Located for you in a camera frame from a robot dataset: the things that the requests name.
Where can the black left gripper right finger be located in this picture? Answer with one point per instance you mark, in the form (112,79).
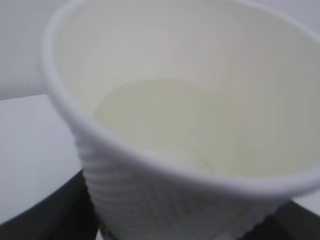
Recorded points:
(290,222)

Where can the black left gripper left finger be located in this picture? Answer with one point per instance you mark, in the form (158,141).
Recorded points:
(67,214)

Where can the white paper cup green logo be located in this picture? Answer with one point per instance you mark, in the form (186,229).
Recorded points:
(192,119)

